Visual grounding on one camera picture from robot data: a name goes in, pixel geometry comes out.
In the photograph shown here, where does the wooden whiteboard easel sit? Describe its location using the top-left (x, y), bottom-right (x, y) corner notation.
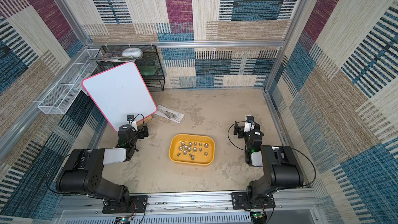
top-left (143, 116), bottom-right (152, 124)

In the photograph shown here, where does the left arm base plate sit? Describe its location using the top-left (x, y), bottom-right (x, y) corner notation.
top-left (102, 195), bottom-right (148, 214)

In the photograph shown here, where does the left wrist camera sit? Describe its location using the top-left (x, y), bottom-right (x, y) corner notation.
top-left (126, 115), bottom-right (138, 131)

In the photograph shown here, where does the white round device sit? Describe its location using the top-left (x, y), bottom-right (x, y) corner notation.
top-left (122, 48), bottom-right (143, 59)

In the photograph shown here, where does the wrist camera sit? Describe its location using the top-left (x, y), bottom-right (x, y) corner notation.
top-left (126, 115), bottom-right (138, 131)
top-left (244, 115), bottom-right (255, 133)

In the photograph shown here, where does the pink framed whiteboard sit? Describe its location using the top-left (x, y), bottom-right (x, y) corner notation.
top-left (82, 62), bottom-right (157, 132)

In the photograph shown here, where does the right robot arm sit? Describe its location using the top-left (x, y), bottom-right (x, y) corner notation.
top-left (230, 120), bottom-right (304, 211)

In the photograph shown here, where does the black mesh shelf rack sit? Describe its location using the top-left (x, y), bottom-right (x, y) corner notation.
top-left (90, 45), bottom-right (165, 91)

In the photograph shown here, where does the white wire basket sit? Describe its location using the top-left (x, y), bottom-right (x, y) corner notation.
top-left (38, 49), bottom-right (98, 115)

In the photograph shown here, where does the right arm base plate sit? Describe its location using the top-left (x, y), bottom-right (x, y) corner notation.
top-left (231, 191), bottom-right (276, 211)

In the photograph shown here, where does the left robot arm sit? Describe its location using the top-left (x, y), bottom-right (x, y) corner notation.
top-left (56, 124), bottom-right (149, 214)

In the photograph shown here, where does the yellow plastic storage box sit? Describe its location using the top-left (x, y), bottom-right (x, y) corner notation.
top-left (169, 134), bottom-right (215, 166)

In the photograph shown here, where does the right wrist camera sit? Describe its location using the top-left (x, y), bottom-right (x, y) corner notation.
top-left (244, 115), bottom-right (255, 133)

